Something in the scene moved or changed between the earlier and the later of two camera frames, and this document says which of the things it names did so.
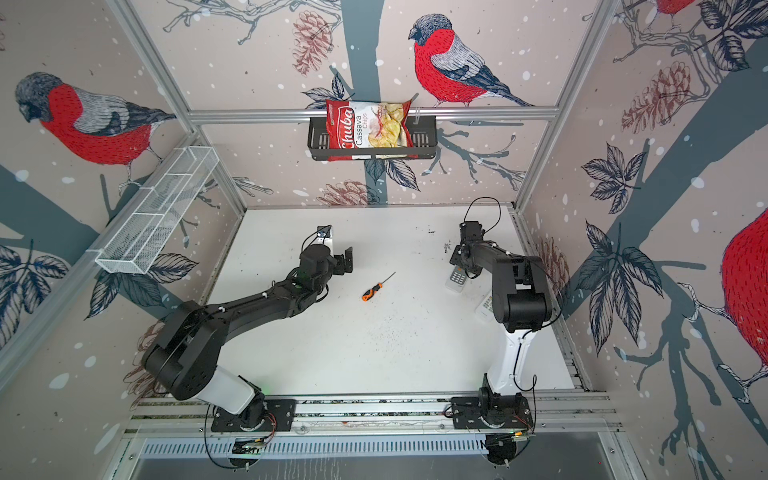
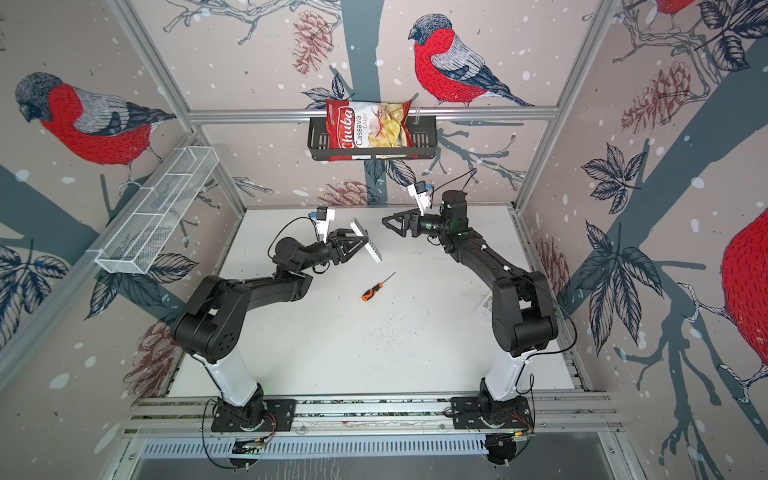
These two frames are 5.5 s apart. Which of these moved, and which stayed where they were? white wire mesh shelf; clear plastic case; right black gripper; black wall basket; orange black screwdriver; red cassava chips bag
Moved: clear plastic case; right black gripper
Stayed: red cassava chips bag; black wall basket; orange black screwdriver; white wire mesh shelf
